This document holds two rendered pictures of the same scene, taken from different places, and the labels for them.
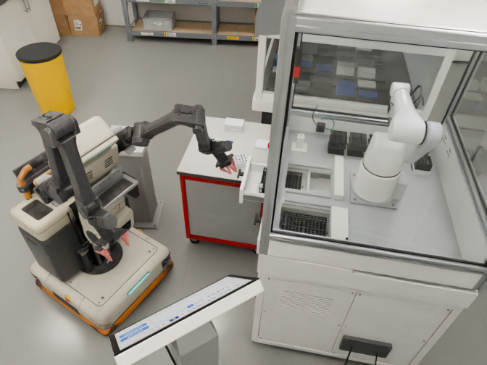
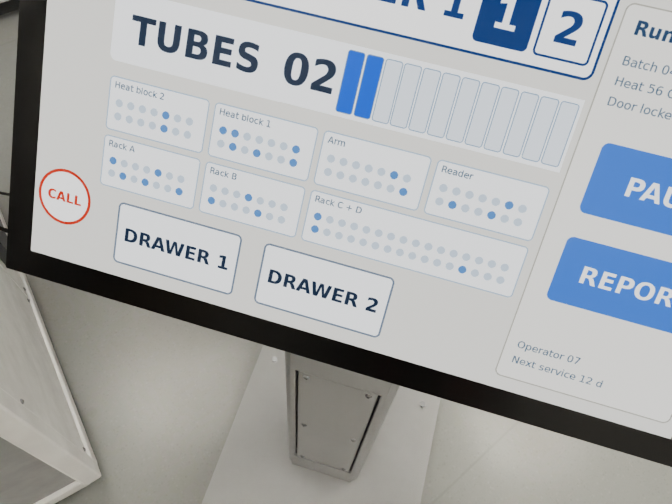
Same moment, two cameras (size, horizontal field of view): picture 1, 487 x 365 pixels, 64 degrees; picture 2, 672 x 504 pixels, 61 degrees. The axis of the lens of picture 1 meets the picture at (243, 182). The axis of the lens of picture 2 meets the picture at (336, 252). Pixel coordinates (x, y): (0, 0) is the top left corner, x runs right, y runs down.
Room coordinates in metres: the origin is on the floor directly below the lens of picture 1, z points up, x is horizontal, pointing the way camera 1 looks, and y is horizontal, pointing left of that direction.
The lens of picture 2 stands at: (0.90, 0.36, 1.35)
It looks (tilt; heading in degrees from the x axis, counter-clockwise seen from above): 58 degrees down; 224
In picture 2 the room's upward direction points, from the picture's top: 7 degrees clockwise
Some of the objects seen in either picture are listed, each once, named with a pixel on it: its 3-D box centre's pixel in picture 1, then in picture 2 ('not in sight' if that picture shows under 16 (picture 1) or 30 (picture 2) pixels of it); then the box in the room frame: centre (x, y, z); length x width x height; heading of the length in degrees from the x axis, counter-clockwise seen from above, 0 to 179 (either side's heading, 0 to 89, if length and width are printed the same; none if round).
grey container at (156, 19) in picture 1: (159, 20); not in sight; (5.49, 1.27, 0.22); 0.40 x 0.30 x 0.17; 89
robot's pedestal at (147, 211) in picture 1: (135, 179); not in sight; (2.09, 0.80, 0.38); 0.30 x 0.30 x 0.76; 89
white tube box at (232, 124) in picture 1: (234, 124); not in sight; (2.26, 0.08, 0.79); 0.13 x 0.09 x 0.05; 82
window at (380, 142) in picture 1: (409, 169); not in sight; (1.00, -0.55, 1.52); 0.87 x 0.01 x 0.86; 81
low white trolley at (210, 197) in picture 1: (232, 187); not in sight; (2.05, 0.08, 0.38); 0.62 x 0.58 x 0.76; 171
